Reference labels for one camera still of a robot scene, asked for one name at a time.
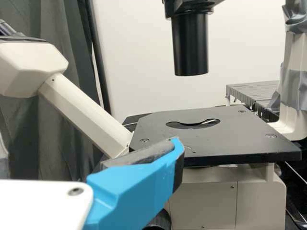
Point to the cream microscope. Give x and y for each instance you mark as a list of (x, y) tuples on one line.
[(216, 134)]

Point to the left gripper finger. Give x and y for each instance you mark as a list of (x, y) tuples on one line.
[(134, 187)]

